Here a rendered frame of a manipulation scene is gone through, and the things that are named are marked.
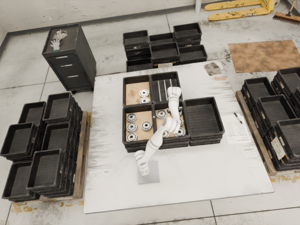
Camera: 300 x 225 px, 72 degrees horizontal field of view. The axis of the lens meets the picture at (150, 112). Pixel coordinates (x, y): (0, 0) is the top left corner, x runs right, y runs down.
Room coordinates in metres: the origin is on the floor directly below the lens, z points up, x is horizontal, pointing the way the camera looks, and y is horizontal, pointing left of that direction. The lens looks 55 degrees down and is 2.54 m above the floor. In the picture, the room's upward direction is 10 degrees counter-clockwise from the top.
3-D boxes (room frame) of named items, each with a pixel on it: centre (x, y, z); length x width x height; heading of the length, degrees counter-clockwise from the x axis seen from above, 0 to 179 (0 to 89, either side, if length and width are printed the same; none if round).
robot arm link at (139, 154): (0.65, 0.14, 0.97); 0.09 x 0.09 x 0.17; 13
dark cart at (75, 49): (2.65, 1.02, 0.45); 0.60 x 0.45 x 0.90; 176
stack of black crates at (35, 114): (1.73, 1.52, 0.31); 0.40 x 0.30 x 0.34; 176
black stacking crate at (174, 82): (1.40, -0.21, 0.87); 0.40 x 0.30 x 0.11; 175
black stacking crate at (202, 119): (0.97, -0.47, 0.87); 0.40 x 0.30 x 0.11; 175
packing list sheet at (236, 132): (0.89, -0.80, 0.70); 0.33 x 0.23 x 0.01; 176
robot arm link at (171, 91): (0.97, -0.19, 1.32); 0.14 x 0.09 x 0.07; 165
